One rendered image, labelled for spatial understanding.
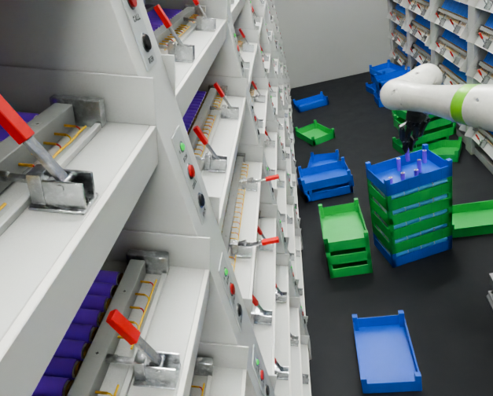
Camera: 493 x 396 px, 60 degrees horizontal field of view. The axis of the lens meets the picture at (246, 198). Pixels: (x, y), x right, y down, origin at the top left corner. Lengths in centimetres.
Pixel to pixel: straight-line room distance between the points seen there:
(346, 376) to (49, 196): 153
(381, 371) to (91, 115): 150
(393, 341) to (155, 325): 143
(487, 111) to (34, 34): 106
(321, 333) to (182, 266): 138
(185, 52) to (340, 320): 146
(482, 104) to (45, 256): 115
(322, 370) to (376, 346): 23
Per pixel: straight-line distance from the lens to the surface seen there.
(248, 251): 87
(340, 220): 219
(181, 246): 53
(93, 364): 44
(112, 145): 42
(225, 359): 68
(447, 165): 199
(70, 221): 31
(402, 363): 178
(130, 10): 48
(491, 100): 126
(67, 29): 46
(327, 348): 184
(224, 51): 115
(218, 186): 72
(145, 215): 52
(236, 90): 117
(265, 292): 108
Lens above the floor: 142
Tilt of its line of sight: 29 degrees down
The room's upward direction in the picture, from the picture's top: 16 degrees counter-clockwise
